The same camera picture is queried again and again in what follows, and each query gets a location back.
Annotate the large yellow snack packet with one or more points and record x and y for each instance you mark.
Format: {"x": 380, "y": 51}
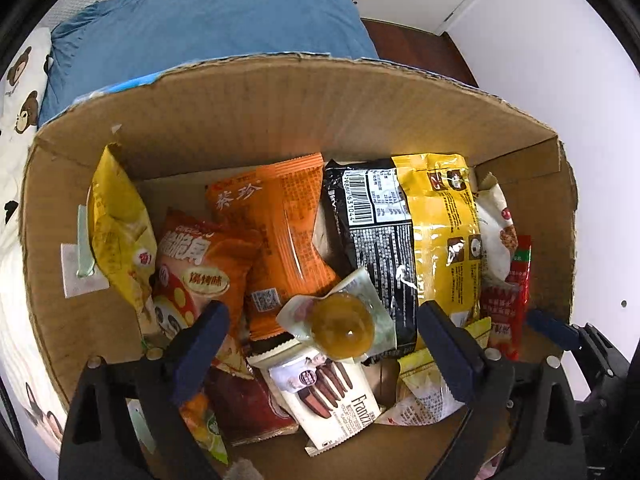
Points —
{"x": 440, "y": 240}

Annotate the orange snack packet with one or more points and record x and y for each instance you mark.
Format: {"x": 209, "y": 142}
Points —
{"x": 280, "y": 220}

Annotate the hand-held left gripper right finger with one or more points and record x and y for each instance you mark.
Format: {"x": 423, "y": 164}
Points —
{"x": 450, "y": 355}

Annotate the dark red snack packet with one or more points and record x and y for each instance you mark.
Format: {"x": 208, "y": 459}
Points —
{"x": 245, "y": 405}

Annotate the brown cardboard box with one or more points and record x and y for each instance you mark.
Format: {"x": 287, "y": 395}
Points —
{"x": 300, "y": 105}

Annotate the jelly cup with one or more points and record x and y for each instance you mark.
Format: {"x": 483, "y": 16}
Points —
{"x": 342, "y": 327}

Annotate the blue pillow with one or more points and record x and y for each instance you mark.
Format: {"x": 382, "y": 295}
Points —
{"x": 210, "y": 15}

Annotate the black snack packet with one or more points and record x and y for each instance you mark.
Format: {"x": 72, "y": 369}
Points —
{"x": 375, "y": 260}

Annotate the cream white snack packet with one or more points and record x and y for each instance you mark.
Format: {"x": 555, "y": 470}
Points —
{"x": 492, "y": 245}

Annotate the white chocolate wafer packet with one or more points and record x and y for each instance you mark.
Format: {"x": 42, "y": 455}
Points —
{"x": 320, "y": 400}

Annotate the yellow and white packet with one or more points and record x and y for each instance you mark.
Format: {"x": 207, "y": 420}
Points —
{"x": 425, "y": 395}

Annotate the white bear print pillow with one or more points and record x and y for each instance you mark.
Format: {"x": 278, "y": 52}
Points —
{"x": 17, "y": 110}

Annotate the red green sauce packet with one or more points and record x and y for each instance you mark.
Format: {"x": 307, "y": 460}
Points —
{"x": 517, "y": 280}

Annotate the pale yellow chip bag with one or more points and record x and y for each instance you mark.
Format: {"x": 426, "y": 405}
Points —
{"x": 117, "y": 230}

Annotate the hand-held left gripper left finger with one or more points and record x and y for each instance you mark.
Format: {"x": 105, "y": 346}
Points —
{"x": 200, "y": 350}

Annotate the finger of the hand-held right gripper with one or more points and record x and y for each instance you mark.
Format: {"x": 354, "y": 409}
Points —
{"x": 552, "y": 329}

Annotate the orange red chip bag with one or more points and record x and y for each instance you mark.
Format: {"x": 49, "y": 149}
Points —
{"x": 200, "y": 260}

